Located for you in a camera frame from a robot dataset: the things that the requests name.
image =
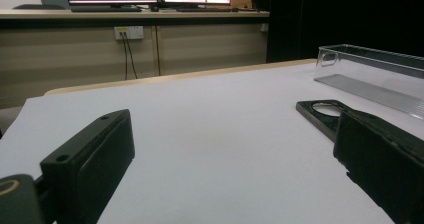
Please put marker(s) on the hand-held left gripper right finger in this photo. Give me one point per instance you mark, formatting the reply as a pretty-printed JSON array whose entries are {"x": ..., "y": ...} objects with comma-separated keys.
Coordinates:
[{"x": 383, "y": 164}]

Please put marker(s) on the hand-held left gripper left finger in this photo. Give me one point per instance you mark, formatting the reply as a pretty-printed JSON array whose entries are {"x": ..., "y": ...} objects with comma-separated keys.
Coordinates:
[{"x": 90, "y": 164}]

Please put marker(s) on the clear plastic box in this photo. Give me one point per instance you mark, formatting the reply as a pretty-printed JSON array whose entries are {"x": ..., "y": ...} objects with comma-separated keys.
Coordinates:
[{"x": 373, "y": 90}]

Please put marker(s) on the long beige desk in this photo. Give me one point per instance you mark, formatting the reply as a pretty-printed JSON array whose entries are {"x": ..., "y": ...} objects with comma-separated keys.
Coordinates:
[{"x": 133, "y": 50}]

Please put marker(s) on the white table sheet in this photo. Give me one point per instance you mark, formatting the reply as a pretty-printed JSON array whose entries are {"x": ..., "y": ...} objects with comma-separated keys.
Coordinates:
[{"x": 216, "y": 134}]

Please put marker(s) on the black curtain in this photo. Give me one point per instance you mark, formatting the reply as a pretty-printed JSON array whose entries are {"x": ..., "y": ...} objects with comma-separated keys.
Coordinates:
[{"x": 350, "y": 17}]

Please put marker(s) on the black keyboard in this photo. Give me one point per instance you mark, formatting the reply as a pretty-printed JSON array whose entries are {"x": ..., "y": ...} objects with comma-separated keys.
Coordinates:
[
  {"x": 204, "y": 9},
  {"x": 106, "y": 8}
]

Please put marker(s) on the white wall socket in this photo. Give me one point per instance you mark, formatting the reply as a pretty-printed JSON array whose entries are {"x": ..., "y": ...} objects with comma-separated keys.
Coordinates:
[{"x": 131, "y": 32}]

